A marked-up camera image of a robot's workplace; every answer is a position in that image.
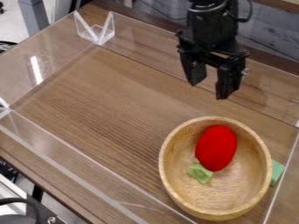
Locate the grey post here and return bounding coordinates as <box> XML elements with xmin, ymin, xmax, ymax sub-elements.
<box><xmin>18</xmin><ymin>0</ymin><xmax>50</xmax><ymax>36</ymax></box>

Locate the green flat block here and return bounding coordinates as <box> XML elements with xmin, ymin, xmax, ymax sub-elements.
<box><xmin>272</xmin><ymin>160</ymin><xmax>286</xmax><ymax>186</ymax></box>

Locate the brown wooden bowl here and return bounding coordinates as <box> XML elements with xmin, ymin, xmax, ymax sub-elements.
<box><xmin>159</xmin><ymin>116</ymin><xmax>273</xmax><ymax>221</ymax></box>

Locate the black metal bracket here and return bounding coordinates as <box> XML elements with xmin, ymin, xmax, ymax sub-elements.
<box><xmin>26</xmin><ymin>195</ymin><xmax>67</xmax><ymax>224</ymax></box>

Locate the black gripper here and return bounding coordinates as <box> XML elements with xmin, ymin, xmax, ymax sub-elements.
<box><xmin>177</xmin><ymin>7</ymin><xmax>250</xmax><ymax>100</ymax></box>

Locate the red toy with green stem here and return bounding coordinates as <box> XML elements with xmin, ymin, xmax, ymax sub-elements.
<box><xmin>187</xmin><ymin>125</ymin><xmax>240</xmax><ymax>184</ymax></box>

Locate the black cable at lower left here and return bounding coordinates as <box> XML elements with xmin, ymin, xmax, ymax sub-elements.
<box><xmin>0</xmin><ymin>197</ymin><xmax>41</xmax><ymax>224</ymax></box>

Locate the clear acrylic tray enclosure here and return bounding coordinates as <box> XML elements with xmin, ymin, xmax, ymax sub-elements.
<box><xmin>0</xmin><ymin>6</ymin><xmax>299</xmax><ymax>224</ymax></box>

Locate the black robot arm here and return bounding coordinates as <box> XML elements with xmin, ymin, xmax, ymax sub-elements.
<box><xmin>177</xmin><ymin>0</ymin><xmax>253</xmax><ymax>100</ymax></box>

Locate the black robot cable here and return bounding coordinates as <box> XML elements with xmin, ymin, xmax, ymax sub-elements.
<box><xmin>236</xmin><ymin>0</ymin><xmax>256</xmax><ymax>24</ymax></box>

